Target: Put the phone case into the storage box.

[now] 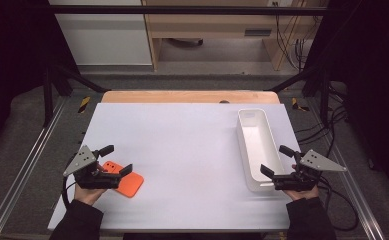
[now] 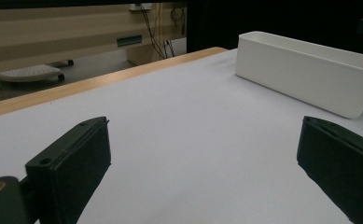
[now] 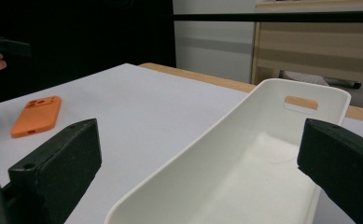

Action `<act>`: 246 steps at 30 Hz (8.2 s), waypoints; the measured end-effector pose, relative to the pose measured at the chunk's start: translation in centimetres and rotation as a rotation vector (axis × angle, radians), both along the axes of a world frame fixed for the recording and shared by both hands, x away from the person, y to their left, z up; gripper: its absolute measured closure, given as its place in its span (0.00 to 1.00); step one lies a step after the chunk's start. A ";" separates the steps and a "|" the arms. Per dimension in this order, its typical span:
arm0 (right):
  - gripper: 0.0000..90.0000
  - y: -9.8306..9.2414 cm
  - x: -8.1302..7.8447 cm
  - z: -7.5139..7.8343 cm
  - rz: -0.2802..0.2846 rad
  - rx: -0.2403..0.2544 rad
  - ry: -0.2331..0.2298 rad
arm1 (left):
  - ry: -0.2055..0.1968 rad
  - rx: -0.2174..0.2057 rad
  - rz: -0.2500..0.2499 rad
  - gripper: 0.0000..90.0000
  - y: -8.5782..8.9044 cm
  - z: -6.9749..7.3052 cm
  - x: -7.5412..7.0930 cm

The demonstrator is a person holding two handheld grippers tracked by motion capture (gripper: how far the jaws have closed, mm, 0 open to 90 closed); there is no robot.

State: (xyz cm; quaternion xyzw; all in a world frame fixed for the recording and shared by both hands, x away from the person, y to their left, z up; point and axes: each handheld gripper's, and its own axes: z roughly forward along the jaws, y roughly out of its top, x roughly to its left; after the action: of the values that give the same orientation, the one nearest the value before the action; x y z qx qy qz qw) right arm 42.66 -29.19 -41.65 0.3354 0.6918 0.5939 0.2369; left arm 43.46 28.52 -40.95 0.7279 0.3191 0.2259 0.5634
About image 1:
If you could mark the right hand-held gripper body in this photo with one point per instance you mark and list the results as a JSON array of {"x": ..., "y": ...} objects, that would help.
[{"x": 295, "y": 183}]

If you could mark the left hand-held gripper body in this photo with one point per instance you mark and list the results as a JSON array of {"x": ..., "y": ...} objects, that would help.
[{"x": 92, "y": 181}]

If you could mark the orange phone case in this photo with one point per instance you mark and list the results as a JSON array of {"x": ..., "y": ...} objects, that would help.
[{"x": 132, "y": 185}]

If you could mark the white plastic bin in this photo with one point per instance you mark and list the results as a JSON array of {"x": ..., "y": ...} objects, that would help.
[{"x": 258, "y": 146}]

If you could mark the person's right hand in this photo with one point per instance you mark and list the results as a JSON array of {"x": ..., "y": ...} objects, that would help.
[{"x": 302, "y": 195}]

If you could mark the person's left hand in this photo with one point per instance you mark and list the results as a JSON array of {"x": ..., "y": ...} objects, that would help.
[{"x": 88, "y": 196}]

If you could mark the yellow black tape strip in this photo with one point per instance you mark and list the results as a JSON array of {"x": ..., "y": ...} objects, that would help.
[
  {"x": 296, "y": 104},
  {"x": 84, "y": 104}
]

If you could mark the white table mat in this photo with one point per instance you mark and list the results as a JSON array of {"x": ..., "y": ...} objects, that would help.
[{"x": 182, "y": 160}]

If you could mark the white cabinet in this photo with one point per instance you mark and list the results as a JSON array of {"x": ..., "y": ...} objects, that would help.
[{"x": 105, "y": 36}]

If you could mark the black curtain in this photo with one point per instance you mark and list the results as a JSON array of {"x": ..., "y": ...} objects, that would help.
[
  {"x": 372, "y": 66},
  {"x": 12, "y": 50}
]

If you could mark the wooden desk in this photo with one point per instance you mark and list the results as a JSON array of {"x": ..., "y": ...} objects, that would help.
[{"x": 208, "y": 25}]

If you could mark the aluminium floor rail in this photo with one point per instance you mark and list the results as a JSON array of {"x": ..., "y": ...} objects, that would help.
[
  {"x": 355, "y": 186},
  {"x": 25, "y": 166}
]

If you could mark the black frame stand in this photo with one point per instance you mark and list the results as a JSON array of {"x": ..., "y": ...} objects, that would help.
[
  {"x": 48, "y": 96},
  {"x": 323, "y": 96}
]

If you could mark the black horizontal frame bar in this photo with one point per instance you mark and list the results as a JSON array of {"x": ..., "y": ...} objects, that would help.
[{"x": 182, "y": 10}]

